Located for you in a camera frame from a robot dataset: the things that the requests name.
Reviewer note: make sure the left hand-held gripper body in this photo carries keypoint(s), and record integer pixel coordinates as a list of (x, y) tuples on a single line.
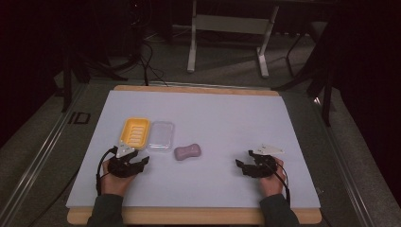
[(121, 168)]

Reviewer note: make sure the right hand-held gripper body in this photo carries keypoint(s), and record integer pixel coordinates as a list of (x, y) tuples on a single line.
[(263, 165)]

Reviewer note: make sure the person's left hand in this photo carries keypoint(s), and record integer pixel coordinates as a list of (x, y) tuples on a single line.
[(115, 183)]

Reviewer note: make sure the person's right hand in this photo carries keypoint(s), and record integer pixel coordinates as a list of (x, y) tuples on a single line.
[(271, 184)]

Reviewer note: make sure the yellow soap dish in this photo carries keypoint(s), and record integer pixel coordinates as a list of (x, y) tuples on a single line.
[(135, 133)]

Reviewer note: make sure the clear plastic soap dish tray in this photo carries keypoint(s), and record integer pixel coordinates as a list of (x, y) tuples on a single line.
[(160, 136)]

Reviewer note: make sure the purple soap bar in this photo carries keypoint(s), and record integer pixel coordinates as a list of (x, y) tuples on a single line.
[(187, 152)]

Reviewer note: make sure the pale lavender table cover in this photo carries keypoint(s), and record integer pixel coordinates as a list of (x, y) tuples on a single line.
[(205, 126)]

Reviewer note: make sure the black metal stand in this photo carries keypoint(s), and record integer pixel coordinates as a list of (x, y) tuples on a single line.
[(67, 78)]

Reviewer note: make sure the metal floor rail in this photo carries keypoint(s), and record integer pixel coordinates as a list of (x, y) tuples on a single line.
[(41, 151), (343, 167)]

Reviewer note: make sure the black chair frame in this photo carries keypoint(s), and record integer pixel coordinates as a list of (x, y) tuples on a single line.
[(310, 72)]

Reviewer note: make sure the white metal desk frame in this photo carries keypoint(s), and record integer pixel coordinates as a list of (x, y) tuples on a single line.
[(228, 28)]

